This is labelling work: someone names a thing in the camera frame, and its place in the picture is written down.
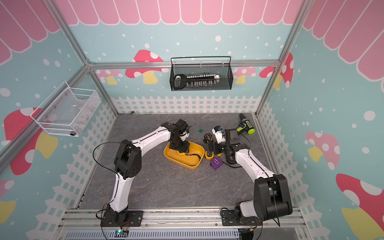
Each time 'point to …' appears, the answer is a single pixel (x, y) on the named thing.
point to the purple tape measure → (216, 162)
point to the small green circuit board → (121, 233)
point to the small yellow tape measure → (208, 157)
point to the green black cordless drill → (245, 125)
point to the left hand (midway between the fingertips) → (183, 151)
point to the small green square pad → (200, 130)
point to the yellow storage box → (189, 160)
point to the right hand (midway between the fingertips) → (212, 144)
